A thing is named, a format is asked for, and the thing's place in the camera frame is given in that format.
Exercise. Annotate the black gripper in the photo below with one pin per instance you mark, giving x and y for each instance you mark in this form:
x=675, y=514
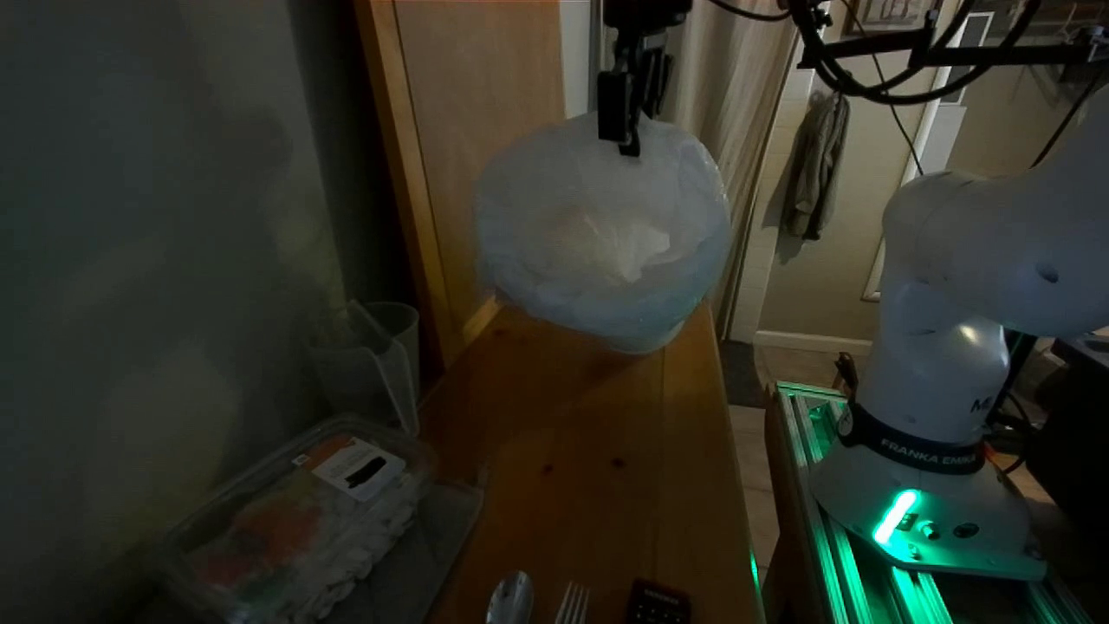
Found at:
x=645, y=29

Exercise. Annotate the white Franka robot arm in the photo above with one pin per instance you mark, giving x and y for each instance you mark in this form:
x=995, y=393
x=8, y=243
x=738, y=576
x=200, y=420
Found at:
x=936, y=349

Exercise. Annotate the wooden board panel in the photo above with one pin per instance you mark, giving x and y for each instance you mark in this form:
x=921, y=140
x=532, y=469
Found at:
x=464, y=117

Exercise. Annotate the hanging grey jacket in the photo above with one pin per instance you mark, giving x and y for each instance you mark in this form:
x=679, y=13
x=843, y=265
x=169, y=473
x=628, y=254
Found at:
x=816, y=173

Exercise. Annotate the clear plastic pitcher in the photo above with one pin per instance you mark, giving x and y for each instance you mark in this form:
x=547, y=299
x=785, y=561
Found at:
x=368, y=360

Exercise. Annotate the grey flat tray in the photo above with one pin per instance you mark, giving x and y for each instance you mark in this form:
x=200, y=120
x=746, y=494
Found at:
x=438, y=548

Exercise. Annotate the black remote control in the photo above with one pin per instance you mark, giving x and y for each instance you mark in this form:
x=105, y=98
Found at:
x=657, y=606

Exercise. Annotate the metal fork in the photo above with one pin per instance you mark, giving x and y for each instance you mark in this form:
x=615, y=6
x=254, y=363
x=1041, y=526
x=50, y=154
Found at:
x=572, y=606

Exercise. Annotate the metal spoon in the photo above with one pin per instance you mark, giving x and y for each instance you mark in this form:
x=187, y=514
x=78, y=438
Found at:
x=508, y=602

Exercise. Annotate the clear plastic food container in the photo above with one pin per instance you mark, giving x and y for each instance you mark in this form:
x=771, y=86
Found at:
x=291, y=532

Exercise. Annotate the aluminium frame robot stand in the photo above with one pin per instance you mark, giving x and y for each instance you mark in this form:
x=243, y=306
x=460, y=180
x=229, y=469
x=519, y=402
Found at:
x=834, y=576

